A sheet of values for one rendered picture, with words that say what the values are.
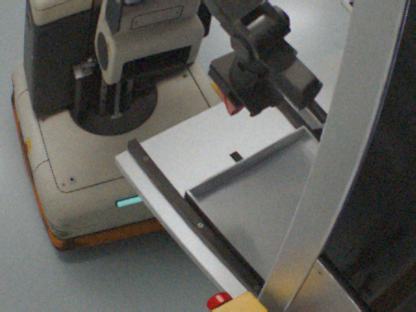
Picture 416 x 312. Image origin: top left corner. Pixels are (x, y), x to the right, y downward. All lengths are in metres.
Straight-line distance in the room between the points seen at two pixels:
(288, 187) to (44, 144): 0.97
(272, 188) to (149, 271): 0.95
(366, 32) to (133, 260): 1.72
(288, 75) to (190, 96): 1.29
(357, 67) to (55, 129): 1.59
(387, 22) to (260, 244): 0.77
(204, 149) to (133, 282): 0.90
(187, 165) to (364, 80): 0.74
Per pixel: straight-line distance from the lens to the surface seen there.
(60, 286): 2.29
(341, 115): 0.82
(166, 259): 2.36
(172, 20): 1.80
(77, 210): 2.12
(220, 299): 1.16
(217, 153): 1.47
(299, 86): 1.07
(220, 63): 1.20
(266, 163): 1.47
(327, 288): 1.01
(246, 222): 1.39
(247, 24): 1.03
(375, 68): 0.74
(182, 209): 1.37
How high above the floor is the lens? 2.04
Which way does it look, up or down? 52 degrees down
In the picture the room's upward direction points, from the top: 11 degrees clockwise
